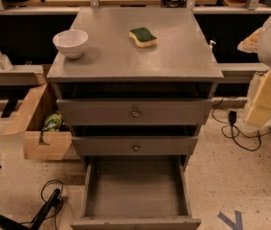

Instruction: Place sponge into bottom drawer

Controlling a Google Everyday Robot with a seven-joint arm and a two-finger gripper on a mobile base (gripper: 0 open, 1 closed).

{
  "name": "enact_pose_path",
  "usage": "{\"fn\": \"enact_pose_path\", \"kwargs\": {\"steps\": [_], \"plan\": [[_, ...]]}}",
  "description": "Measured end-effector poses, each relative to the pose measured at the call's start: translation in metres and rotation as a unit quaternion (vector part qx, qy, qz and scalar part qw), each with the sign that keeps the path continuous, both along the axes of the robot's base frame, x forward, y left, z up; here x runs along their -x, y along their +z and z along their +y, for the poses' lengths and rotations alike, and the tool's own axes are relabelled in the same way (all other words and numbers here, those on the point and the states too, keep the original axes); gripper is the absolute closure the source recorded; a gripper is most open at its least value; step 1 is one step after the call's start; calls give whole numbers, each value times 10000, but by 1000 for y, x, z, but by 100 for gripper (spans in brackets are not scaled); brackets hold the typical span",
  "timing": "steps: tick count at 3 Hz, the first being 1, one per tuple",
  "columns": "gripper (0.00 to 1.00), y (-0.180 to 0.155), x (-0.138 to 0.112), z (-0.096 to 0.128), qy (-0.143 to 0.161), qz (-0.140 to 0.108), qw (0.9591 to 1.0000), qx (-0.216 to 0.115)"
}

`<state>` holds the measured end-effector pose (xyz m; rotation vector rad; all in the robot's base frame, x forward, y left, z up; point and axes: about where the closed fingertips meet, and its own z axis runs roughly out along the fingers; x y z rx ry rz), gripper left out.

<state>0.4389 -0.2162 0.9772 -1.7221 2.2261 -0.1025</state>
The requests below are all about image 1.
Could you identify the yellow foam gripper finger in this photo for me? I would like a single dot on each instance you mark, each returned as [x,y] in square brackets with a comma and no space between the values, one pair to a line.
[251,43]
[257,110]

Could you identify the green and yellow sponge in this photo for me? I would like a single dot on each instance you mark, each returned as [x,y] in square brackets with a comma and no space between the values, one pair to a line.
[143,37]

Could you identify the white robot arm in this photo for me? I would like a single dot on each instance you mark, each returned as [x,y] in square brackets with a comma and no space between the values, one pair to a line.
[264,55]

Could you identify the grey wooden drawer cabinet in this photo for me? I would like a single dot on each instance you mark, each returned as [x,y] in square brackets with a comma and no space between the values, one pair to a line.
[180,67]

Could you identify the grey open bottom drawer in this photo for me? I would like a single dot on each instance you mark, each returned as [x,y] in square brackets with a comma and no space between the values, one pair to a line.
[135,193]

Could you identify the grey top drawer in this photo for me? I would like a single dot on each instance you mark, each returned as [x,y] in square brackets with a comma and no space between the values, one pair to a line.
[134,113]

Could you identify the grey middle drawer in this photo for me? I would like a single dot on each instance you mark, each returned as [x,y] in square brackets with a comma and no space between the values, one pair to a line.
[134,145]

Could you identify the small white pump bottle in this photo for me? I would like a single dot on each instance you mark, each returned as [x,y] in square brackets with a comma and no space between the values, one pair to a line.
[212,45]

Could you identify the white ceramic bowl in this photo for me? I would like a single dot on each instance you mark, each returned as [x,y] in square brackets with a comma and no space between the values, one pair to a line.
[71,43]

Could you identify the green snack bag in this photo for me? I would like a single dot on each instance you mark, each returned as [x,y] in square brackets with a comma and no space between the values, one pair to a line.
[53,122]

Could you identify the brown cardboard box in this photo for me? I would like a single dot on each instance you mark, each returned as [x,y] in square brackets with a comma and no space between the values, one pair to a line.
[29,119]

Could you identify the clear sanitizer bottle right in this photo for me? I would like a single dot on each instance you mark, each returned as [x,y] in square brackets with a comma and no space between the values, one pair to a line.
[5,63]

